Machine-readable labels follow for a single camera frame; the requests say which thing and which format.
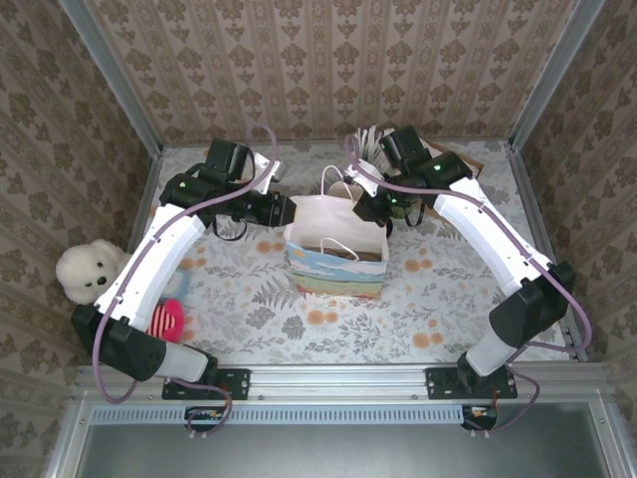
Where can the landscape print paper bag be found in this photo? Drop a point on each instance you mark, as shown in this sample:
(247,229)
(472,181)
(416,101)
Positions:
(338,279)

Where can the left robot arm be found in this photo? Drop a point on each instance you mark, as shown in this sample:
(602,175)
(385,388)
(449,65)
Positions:
(149,264)

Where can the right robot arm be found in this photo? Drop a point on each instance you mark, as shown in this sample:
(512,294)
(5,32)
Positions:
(488,234)

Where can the brown cardboard napkin box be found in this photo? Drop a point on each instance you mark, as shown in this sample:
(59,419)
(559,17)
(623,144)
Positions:
(473,162)

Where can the plush doll with glasses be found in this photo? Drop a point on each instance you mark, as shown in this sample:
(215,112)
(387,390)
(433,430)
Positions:
(166,321)

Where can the white plush dog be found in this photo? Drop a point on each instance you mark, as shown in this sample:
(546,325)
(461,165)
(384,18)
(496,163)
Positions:
(89,269)

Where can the grey metal panel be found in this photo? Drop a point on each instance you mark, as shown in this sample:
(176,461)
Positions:
(323,453)

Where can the aluminium side rail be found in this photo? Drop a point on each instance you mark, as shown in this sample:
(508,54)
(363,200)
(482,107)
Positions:
(135,229)
(523,189)

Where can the aluminium frame post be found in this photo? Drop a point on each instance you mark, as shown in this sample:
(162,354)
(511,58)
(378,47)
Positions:
(553,74)
(122,89)

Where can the aluminium front rail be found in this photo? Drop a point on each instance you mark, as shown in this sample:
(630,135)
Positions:
(338,381)

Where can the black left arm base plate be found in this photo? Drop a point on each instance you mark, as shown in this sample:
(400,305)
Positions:
(239,383)

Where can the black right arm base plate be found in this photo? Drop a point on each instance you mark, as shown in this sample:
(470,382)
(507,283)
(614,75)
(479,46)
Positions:
(438,383)

